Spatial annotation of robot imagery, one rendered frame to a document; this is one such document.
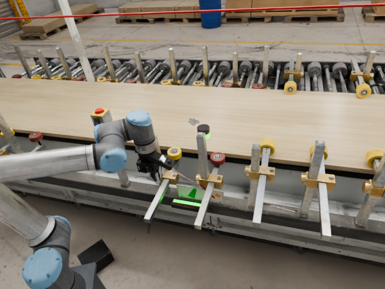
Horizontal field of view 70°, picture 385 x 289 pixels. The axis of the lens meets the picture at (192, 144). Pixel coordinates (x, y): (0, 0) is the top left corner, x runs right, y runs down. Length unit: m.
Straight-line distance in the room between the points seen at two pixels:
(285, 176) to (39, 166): 1.20
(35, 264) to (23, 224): 0.17
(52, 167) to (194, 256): 1.43
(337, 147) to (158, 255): 1.43
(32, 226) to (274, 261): 1.53
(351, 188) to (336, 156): 0.21
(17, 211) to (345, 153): 1.53
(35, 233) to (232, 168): 1.03
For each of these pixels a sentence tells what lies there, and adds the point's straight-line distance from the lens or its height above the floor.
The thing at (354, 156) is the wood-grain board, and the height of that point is 0.90.
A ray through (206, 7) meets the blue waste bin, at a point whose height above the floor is 0.47.
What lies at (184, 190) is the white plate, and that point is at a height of 0.77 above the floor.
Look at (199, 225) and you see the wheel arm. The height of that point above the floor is 0.86.
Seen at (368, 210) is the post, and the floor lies 0.82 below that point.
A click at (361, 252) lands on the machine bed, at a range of 2.15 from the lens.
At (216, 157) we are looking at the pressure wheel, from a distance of 1.47.
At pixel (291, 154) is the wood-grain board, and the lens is 1.52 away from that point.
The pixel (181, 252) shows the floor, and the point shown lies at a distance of 2.19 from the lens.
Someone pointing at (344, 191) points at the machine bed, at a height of 0.70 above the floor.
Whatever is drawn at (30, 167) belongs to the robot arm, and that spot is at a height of 1.35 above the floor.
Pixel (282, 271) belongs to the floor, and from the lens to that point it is 2.13.
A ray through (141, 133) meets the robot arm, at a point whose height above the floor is 1.28.
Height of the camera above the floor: 1.88
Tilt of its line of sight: 38 degrees down
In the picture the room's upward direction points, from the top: 7 degrees counter-clockwise
